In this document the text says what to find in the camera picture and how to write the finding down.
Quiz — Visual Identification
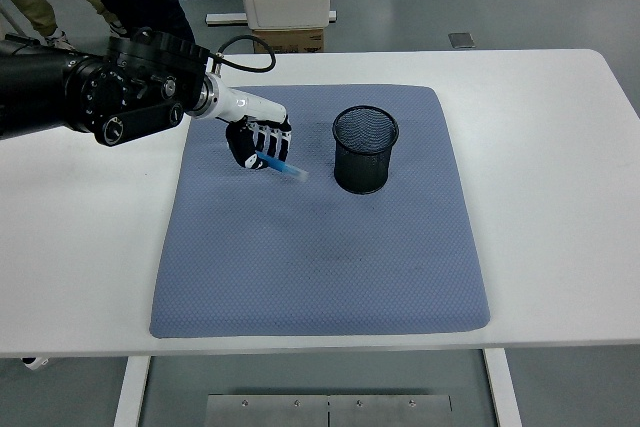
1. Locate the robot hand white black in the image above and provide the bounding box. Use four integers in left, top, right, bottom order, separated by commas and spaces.
215, 86, 294, 172

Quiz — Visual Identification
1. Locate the blue marker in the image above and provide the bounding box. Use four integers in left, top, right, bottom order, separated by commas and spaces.
256, 150, 309, 181

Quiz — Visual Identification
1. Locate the black mesh pen holder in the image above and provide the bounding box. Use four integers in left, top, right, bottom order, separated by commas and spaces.
332, 105, 400, 195

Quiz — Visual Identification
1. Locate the brown cardboard box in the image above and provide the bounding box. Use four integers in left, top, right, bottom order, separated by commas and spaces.
250, 26, 326, 54

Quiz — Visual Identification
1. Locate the blue-grey textured mat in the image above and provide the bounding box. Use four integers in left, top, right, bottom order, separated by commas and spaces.
148, 84, 492, 340

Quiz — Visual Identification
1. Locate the grey metal stand rod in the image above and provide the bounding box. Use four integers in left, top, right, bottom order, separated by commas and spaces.
0, 0, 24, 38

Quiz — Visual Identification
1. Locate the grey metal plate with screws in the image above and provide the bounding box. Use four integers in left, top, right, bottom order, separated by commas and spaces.
205, 394, 330, 427
327, 394, 453, 427

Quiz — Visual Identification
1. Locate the white table leg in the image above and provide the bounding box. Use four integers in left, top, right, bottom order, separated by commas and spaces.
112, 355, 152, 427
482, 348, 524, 427

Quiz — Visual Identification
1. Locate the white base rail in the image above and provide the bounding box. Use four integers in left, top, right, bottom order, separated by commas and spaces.
205, 11, 249, 27

